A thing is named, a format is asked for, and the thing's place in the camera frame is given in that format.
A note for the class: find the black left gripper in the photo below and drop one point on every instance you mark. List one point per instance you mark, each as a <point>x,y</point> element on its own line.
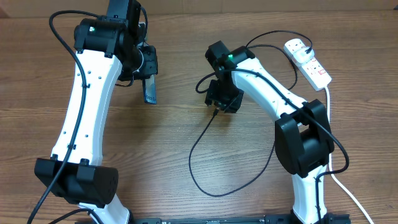
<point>152,65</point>

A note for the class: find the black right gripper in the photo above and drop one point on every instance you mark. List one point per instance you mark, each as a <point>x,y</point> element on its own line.
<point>213,98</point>

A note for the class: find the Galaxy S24 smartphone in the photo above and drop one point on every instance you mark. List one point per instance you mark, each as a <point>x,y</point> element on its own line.
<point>149,90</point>

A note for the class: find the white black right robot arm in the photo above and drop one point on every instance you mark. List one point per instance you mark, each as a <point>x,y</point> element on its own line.
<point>303,139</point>

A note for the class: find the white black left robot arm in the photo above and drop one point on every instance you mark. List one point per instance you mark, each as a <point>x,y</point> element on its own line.
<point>109,51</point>

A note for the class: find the white charger plug adapter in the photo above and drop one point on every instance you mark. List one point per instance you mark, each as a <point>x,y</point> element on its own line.
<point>303,55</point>

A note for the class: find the white power strip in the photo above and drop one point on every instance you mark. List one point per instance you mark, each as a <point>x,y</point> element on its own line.
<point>313,71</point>

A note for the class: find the cardboard back panel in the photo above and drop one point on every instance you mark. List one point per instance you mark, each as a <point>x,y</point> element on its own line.
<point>44,8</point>

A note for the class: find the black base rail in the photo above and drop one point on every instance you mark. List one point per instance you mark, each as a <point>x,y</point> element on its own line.
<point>329,218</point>

